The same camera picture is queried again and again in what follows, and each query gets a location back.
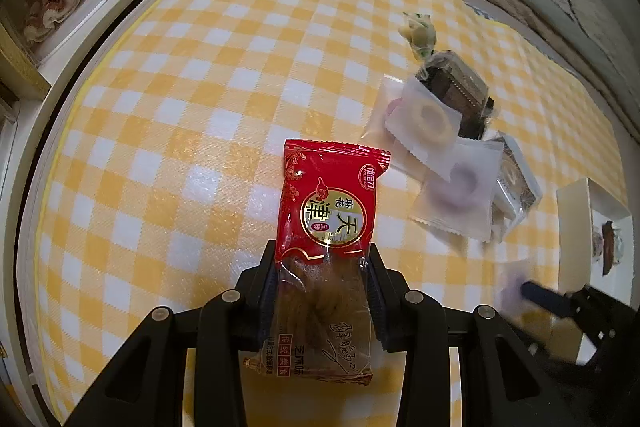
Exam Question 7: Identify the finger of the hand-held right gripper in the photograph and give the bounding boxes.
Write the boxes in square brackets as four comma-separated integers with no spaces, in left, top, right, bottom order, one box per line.
[521,282,573,315]

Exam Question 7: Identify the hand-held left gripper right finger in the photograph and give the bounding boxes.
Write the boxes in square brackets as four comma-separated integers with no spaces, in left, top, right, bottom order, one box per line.
[366,247,576,427]

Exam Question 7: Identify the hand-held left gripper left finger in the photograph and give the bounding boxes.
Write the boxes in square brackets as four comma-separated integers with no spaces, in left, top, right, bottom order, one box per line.
[62,239,281,427]

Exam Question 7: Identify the frosted packet purple donut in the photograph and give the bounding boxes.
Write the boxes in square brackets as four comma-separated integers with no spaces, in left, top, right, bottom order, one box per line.
[497,257,540,319]
[409,138,506,242]

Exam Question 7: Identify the white cardboard box tray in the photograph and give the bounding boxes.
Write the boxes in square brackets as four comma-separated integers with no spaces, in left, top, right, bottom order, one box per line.
[556,178,632,363]

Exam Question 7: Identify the clear packet round cake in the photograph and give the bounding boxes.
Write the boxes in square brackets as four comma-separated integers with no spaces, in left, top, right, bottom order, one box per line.
[492,132,543,240]

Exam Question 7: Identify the red snack packet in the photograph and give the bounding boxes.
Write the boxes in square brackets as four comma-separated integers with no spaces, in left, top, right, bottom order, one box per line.
[243,138,392,388]

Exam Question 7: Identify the frosted packet beige donut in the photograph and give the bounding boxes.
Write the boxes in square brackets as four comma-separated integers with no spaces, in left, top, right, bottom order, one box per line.
[385,77,458,168]

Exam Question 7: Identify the yellow checked mat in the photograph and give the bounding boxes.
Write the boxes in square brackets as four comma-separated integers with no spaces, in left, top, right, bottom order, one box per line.
[20,0,628,427]

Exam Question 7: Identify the frosted packet pink donut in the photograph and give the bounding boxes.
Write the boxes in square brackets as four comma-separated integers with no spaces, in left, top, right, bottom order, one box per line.
[361,74,416,152]

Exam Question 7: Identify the clear packet dark brownie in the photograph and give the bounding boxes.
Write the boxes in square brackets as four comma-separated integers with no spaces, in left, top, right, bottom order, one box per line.
[415,51,496,142]

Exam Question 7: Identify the green white wrapped candy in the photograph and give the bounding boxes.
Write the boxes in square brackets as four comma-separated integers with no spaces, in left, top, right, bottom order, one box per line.
[398,12,438,58]

